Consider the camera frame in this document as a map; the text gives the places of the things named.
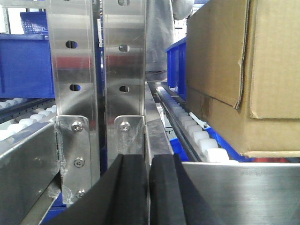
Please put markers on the white roller track right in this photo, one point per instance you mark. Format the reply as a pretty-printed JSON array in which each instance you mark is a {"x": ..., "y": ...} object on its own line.
[{"x": 195, "y": 140}]

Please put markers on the person in grey clothing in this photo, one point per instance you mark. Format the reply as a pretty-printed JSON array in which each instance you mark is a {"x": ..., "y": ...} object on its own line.
[{"x": 160, "y": 30}]

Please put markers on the steel shelf upright right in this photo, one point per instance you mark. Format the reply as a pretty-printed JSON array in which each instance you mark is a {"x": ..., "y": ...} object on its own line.
[{"x": 124, "y": 30}]

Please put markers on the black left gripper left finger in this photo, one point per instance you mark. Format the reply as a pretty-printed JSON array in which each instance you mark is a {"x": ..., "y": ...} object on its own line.
[{"x": 118, "y": 198}]

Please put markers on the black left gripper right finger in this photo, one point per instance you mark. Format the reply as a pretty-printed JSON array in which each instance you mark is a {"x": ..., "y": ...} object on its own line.
[{"x": 174, "y": 200}]

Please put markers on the blue plastic bin behind carton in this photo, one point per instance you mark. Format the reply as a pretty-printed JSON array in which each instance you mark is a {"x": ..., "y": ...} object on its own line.
[{"x": 176, "y": 67}]

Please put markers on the steel shelf rail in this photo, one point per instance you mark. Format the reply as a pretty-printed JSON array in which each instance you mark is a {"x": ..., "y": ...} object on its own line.
[
  {"x": 28, "y": 163},
  {"x": 249, "y": 193}
]

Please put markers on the steel left shelf rail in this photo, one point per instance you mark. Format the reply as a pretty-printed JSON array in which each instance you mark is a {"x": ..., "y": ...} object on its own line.
[{"x": 28, "y": 163}]

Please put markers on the blue plastic bin left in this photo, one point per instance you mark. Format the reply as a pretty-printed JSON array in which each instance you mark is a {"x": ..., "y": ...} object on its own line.
[{"x": 25, "y": 67}]

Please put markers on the blue bin under carton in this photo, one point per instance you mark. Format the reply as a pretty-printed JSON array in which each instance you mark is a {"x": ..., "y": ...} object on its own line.
[{"x": 178, "y": 149}]

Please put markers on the steel shelf front rail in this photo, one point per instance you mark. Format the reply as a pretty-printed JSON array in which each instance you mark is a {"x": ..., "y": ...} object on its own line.
[{"x": 249, "y": 193}]

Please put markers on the steel shelf upright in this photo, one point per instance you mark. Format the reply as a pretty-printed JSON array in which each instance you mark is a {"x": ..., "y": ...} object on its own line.
[
  {"x": 124, "y": 30},
  {"x": 73, "y": 34}
]

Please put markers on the white roller track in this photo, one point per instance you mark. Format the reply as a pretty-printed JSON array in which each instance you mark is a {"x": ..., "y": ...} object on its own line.
[
  {"x": 195, "y": 140},
  {"x": 16, "y": 114}
]

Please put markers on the white roller track left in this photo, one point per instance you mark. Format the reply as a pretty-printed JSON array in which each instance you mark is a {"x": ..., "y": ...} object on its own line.
[{"x": 16, "y": 114}]

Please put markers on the steel shelf upright left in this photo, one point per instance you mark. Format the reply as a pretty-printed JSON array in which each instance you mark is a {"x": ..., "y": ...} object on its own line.
[{"x": 73, "y": 34}]

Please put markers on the brown cardboard carton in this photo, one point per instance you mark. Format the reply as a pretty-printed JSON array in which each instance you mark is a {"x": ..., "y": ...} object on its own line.
[{"x": 243, "y": 74}]

